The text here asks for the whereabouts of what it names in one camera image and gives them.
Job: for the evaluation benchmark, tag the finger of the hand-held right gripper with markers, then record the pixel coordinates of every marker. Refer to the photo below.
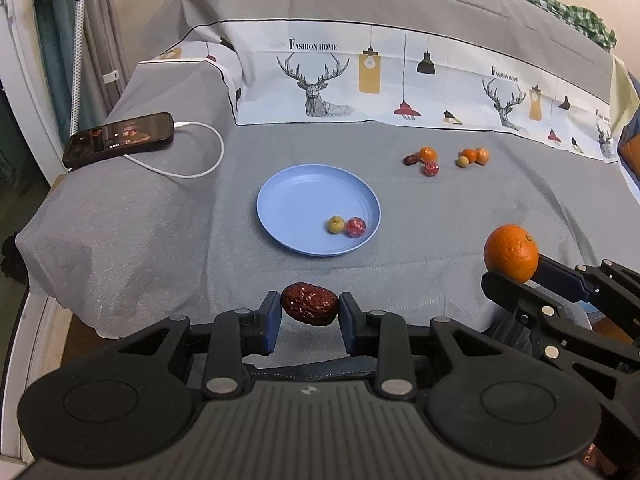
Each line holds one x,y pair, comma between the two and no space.
560,275
505,287

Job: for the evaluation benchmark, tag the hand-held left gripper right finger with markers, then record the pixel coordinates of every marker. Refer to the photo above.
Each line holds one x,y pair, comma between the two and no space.
348,322

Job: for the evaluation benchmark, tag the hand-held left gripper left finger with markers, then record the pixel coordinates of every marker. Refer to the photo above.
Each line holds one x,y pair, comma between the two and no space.
270,322

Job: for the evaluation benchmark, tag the large bare orange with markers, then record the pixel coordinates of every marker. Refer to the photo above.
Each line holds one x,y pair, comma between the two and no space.
511,253

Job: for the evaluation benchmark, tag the dried red date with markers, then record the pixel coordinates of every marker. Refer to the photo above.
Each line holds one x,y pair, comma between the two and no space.
310,305
411,159

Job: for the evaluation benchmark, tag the red plastic-wrapped fruit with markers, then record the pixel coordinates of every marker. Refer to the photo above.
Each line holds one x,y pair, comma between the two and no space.
356,227
431,168

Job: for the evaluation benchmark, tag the small green fruit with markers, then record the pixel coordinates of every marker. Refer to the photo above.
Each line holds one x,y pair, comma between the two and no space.
463,161
335,224

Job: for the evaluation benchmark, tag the blue plate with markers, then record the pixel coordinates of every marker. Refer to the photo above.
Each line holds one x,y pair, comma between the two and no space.
300,200

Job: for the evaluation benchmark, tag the plastic-wrapped mandarin orange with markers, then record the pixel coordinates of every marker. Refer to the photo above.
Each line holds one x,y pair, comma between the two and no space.
483,155
427,154

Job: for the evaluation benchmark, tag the small bare mandarin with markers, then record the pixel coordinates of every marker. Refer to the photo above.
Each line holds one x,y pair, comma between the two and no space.
469,155

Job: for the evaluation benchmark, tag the grey trouser leg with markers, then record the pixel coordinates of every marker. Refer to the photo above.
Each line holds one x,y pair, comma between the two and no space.
510,332

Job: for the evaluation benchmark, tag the floral patterned cloth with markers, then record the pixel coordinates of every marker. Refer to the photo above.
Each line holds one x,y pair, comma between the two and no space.
597,460

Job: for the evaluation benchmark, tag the blue denim cloth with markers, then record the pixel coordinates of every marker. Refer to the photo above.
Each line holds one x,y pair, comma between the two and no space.
310,371

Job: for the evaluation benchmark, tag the orange and blue cushion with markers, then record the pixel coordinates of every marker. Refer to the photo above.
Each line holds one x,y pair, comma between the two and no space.
631,155

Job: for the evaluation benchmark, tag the grey printed bed sheet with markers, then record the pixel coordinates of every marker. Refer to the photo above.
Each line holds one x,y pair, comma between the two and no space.
150,235

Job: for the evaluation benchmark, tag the cream pillow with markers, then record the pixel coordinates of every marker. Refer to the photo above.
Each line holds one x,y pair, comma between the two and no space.
625,95

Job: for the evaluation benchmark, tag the black smartphone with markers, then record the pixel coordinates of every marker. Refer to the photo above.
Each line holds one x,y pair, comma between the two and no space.
120,139

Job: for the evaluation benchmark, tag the green checked cloth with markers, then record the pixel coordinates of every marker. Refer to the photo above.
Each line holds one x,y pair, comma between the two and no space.
575,15

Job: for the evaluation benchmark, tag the white clip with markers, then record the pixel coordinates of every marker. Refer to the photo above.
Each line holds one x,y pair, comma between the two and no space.
111,76

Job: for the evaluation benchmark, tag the black-and-white dotted pole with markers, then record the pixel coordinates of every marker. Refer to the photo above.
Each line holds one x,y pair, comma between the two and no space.
77,60

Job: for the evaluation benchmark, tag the grey curtain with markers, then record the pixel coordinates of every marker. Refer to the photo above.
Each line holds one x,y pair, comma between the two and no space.
102,20

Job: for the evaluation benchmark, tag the teal curtain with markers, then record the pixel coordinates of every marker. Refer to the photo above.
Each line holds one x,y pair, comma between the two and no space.
50,35

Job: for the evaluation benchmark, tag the white door frame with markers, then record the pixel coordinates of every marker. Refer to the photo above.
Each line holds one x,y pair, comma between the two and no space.
25,85

